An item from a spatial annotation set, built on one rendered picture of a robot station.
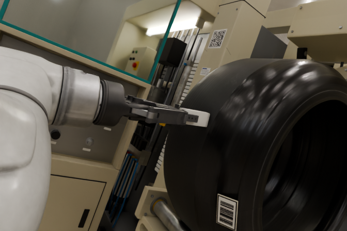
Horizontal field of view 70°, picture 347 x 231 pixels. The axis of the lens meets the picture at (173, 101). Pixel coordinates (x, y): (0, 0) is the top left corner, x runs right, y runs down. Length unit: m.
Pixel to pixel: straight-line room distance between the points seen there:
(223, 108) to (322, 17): 0.66
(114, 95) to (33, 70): 0.12
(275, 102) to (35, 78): 0.41
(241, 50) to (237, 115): 0.49
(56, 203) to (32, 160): 0.81
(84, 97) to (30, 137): 0.14
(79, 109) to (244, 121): 0.29
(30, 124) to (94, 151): 0.80
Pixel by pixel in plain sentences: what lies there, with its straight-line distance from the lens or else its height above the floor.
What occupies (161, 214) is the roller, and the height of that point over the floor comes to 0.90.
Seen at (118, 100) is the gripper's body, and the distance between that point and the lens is 0.39.
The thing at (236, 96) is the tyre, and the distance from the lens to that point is 0.53.
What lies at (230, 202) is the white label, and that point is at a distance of 0.49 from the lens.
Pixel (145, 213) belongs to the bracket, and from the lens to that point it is 0.85.
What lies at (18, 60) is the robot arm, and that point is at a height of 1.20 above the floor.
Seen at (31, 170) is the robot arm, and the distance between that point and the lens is 0.24.
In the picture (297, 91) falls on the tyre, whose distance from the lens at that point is 0.54.
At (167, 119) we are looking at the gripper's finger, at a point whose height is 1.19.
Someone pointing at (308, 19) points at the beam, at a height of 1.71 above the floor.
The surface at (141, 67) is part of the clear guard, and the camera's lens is 1.02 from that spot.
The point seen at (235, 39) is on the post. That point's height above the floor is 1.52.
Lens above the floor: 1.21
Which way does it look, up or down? 2 degrees up
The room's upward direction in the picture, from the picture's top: 20 degrees clockwise
